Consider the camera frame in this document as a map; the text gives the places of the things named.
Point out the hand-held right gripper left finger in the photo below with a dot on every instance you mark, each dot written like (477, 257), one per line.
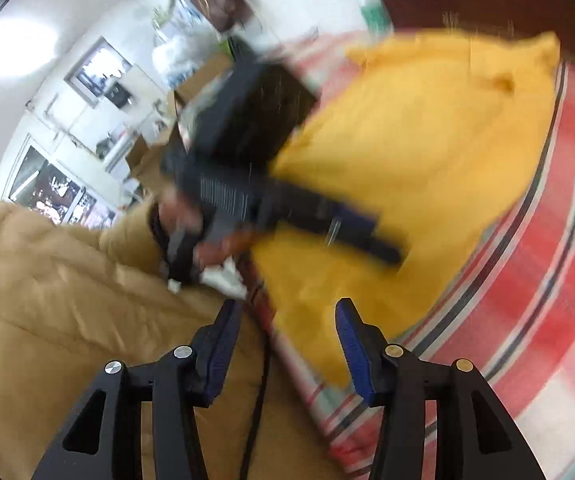
(220, 355)

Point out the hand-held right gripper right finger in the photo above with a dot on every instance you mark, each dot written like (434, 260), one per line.
(355, 350)

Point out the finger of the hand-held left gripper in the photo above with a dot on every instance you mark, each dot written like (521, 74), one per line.
(372, 250)
(352, 220)

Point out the yellow garment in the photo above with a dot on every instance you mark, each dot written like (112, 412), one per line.
(417, 160)

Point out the person's left forearm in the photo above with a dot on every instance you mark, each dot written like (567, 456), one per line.
(67, 240)

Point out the person's left hand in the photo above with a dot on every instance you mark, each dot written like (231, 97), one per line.
(175, 212)

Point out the cardboard box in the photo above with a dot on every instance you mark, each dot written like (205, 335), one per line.
(202, 80)

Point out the white crumpled paper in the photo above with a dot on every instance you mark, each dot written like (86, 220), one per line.
(225, 280)

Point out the tan puffy jacket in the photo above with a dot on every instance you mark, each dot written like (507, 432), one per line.
(92, 360)

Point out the window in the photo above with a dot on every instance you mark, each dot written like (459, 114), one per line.
(99, 72)
(52, 185)

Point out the green plastic bottle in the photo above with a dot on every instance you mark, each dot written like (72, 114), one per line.
(375, 10)

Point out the red plaid bed sheet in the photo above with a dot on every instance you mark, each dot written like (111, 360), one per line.
(542, 310)

